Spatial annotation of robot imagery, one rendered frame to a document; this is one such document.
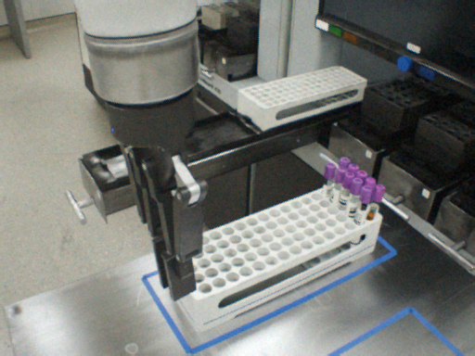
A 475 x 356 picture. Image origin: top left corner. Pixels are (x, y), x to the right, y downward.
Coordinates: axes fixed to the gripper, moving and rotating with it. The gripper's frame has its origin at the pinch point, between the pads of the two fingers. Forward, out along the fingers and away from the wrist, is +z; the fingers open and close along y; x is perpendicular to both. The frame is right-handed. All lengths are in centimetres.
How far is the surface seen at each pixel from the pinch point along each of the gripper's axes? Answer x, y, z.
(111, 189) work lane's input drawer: -5.7, 34.1, 11.3
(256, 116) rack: -39, 36, 9
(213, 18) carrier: -65, 90, 4
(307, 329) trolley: -12.5, -8.1, 12.7
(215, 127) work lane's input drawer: -33, 42, 12
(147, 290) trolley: 0.6, 8.9, 11.2
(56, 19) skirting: -96, 389, 66
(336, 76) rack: -64, 37, 7
